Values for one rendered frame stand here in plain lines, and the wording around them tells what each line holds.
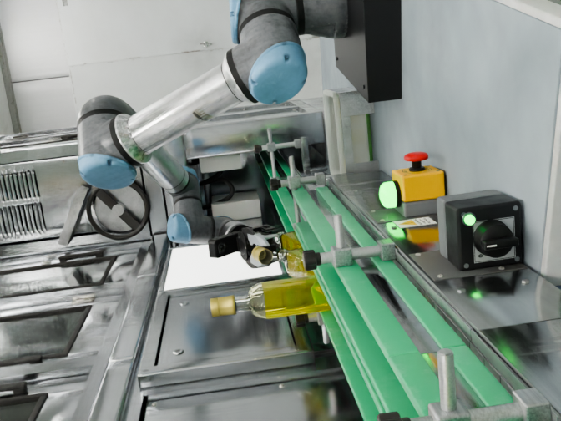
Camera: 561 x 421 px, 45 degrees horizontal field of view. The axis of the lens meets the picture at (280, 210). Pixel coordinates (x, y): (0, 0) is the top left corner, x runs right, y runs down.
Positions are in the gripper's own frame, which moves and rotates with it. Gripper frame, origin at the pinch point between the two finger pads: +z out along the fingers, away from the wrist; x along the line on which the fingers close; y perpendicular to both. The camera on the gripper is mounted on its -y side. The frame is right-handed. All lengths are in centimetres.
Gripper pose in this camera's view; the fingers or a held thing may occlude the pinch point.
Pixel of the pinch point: (264, 254)
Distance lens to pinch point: 156.5
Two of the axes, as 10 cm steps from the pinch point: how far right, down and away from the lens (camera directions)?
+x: 1.0, 9.8, 1.9
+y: 9.0, -1.7, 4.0
